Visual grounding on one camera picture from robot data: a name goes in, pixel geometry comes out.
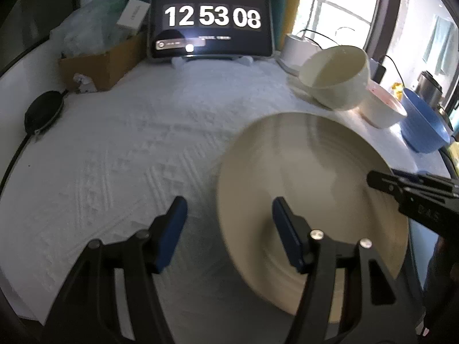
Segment stainless steel tumbler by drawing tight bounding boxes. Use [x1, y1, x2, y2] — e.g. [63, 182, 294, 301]
[416, 71, 445, 110]

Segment black round pouch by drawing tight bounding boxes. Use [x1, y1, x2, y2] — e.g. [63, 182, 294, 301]
[24, 91, 65, 135]

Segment clear plastic bags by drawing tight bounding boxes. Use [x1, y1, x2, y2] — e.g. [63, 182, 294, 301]
[48, 0, 137, 58]

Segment black appliance cable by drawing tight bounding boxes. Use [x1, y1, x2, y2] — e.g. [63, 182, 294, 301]
[299, 28, 341, 49]

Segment white desktop appliance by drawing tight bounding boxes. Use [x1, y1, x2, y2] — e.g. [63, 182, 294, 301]
[280, 34, 323, 72]

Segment hanging pale blue garment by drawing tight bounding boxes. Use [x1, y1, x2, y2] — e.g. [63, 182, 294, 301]
[422, 14, 454, 76]

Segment dark window frame post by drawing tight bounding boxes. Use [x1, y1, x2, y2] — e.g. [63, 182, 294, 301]
[362, 0, 399, 60]

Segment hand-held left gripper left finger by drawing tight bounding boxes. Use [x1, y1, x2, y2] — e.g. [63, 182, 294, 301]
[41, 196, 188, 344]

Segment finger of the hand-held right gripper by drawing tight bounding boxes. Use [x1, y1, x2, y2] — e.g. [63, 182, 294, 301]
[392, 168, 459, 197]
[367, 171, 459, 239]

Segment yellow curtain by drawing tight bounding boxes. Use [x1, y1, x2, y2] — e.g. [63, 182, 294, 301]
[278, 0, 306, 49]

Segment cardboard box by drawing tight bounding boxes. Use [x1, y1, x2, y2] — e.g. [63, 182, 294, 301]
[58, 30, 147, 93]

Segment black pouch cable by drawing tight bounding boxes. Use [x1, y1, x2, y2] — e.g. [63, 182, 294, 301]
[0, 129, 38, 194]

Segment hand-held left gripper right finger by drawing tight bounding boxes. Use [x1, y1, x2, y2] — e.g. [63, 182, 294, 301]
[272, 197, 422, 344]

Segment cream ceramic bowl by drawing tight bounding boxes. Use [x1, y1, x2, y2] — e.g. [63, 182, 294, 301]
[299, 45, 371, 111]

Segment large dark blue bowl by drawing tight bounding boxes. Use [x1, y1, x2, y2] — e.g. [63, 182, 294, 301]
[398, 88, 451, 153]

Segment black charger block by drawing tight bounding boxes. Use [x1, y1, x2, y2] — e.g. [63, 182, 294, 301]
[369, 58, 387, 83]

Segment black charger cable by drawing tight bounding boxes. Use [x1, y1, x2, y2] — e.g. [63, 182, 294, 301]
[382, 54, 407, 87]

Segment small white box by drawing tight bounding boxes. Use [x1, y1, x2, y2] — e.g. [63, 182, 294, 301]
[116, 0, 151, 34]

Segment crumpled white paper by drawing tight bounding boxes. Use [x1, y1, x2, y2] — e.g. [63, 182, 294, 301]
[73, 73, 98, 94]

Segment pink patterned white bowl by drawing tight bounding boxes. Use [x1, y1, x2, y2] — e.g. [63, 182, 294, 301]
[359, 80, 408, 130]

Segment beige ceramic plate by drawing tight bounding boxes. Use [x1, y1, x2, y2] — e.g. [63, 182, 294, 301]
[216, 112, 409, 316]

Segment tablet showing clock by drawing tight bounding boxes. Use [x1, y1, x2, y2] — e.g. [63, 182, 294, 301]
[146, 0, 276, 64]

